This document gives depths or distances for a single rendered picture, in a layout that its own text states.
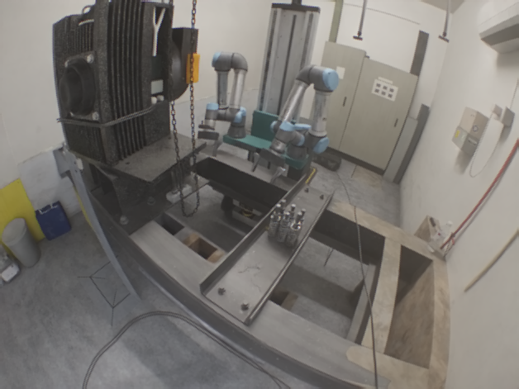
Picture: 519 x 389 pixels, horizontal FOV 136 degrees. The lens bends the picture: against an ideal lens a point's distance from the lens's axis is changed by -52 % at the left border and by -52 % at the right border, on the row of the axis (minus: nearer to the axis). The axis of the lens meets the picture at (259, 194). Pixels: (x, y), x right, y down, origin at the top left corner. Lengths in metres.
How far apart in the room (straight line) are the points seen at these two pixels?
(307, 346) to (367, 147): 3.08
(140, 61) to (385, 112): 3.02
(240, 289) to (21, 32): 2.23
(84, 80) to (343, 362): 1.33
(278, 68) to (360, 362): 1.73
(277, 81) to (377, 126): 2.05
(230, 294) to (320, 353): 0.36
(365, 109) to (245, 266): 2.92
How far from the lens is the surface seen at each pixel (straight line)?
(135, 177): 0.92
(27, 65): 2.11
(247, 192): 1.53
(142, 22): 1.07
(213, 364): 1.38
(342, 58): 3.42
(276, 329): 0.76
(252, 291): 0.79
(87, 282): 1.82
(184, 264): 0.86
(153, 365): 1.43
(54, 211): 2.17
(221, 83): 1.58
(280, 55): 1.69
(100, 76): 0.93
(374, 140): 3.45
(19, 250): 2.14
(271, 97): 1.72
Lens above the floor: 1.37
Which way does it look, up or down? 36 degrees down
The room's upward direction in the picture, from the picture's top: 9 degrees clockwise
